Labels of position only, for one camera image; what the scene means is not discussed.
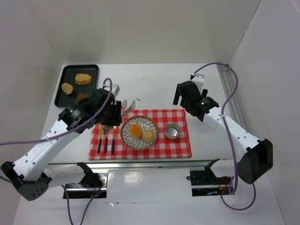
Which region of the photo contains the aluminium rail right side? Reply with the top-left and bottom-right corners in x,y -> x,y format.
217,65 -> 246,129

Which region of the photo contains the large sliced bread loaf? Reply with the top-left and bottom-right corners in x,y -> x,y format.
75,73 -> 92,85

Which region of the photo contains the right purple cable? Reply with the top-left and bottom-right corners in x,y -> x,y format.
190,62 -> 256,211

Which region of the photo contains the aluminium rail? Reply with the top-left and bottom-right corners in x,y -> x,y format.
217,65 -> 246,129
46,160 -> 240,171

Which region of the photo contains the small round muffin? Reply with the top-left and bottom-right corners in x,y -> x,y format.
141,130 -> 154,142

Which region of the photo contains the gold spoon black handle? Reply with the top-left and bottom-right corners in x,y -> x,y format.
111,126 -> 118,154

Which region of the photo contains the black baking tray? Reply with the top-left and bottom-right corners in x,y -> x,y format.
54,64 -> 99,107

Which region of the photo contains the gold knife black handle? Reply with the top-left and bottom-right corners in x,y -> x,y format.
97,125 -> 104,154

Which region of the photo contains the gold fork black handle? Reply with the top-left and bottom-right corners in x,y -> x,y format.
104,127 -> 109,154

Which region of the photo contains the round orange bun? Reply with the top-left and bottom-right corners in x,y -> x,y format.
130,124 -> 142,138

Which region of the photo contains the floral patterned plate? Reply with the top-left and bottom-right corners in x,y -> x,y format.
120,115 -> 158,150

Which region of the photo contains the small bread slice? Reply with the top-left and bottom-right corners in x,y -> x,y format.
61,82 -> 75,95

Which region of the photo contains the metal cup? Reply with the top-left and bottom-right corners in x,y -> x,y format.
165,123 -> 180,140

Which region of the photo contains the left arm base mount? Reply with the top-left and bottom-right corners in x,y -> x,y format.
46,161 -> 109,199

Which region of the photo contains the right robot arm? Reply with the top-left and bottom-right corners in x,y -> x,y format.
173,74 -> 273,184

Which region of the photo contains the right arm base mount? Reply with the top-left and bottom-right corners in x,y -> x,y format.
186,159 -> 231,197

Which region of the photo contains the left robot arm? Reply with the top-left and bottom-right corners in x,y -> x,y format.
0,84 -> 122,201

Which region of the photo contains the red white checkered cloth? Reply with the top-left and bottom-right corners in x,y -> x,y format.
88,109 -> 192,160

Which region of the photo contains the brown croissant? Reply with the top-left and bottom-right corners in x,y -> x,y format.
75,93 -> 91,103

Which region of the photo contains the aluminium rail front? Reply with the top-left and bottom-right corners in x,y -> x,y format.
46,160 -> 240,171

